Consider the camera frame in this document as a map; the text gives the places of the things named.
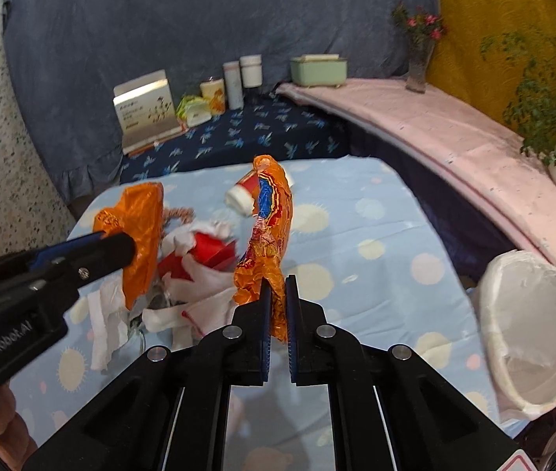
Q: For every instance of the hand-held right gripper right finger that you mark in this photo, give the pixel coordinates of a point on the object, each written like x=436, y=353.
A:
x=292, y=333

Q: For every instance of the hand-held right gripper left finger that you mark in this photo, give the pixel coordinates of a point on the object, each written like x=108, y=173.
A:
x=266, y=333

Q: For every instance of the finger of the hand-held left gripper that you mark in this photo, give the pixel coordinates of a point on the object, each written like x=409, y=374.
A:
x=106, y=257
x=62, y=250

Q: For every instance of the plain orange foil wrapper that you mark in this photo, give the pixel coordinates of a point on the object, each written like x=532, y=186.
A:
x=140, y=216

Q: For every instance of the orange printed snack wrapper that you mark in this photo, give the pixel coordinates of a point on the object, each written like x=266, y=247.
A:
x=273, y=206

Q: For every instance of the red and white paper cup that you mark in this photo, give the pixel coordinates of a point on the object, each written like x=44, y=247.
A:
x=209, y=250
x=241, y=196

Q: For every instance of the white lined trash bin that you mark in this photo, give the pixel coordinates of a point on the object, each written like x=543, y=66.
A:
x=528, y=304

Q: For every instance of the person's left hand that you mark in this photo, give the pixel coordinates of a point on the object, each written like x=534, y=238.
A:
x=5, y=427

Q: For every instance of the white tissue strip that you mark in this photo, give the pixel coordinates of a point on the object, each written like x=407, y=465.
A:
x=103, y=324

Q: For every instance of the light blue dotted tablecloth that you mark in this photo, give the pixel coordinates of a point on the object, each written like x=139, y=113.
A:
x=356, y=255

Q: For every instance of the open white carton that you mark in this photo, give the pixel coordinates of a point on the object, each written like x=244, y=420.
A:
x=148, y=113

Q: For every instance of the green yellow packet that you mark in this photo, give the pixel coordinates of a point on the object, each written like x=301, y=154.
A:
x=193, y=110

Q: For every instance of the yellow printed canister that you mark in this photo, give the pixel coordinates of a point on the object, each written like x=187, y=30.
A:
x=212, y=95

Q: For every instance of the navy leaf print cloth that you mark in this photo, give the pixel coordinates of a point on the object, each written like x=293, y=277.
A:
x=258, y=132

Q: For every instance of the tall white bottle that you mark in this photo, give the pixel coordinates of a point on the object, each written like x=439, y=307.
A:
x=233, y=86

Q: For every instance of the white jar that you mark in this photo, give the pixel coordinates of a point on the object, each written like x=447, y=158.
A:
x=251, y=71

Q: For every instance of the blue grey blanket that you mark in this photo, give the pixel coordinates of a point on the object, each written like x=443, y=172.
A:
x=160, y=19

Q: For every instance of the pink dotted cloth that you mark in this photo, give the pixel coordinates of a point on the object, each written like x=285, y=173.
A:
x=430, y=117

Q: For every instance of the mint green box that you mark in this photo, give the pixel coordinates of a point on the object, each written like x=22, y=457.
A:
x=318, y=71

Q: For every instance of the glass vase with pink flowers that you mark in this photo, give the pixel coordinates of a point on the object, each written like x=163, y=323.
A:
x=417, y=68

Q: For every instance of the mustard yellow cloth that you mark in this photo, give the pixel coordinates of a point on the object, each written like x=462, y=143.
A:
x=479, y=0

